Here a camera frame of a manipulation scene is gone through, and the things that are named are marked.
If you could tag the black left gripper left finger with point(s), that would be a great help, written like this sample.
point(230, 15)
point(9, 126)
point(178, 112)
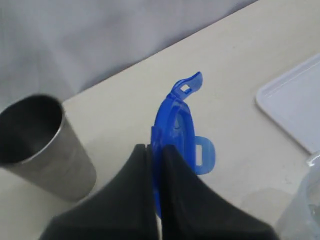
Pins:
point(124, 209)

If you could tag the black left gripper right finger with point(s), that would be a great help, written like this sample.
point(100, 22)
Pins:
point(190, 210)

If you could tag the blue plastic lid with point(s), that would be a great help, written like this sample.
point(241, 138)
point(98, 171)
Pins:
point(174, 125)

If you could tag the stainless steel cup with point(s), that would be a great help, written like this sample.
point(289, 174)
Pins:
point(38, 144)

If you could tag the clear tall plastic container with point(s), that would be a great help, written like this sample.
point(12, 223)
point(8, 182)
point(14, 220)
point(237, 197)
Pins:
point(301, 219)

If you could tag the white rectangular plastic tray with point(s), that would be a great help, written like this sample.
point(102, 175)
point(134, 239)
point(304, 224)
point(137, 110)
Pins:
point(292, 101)

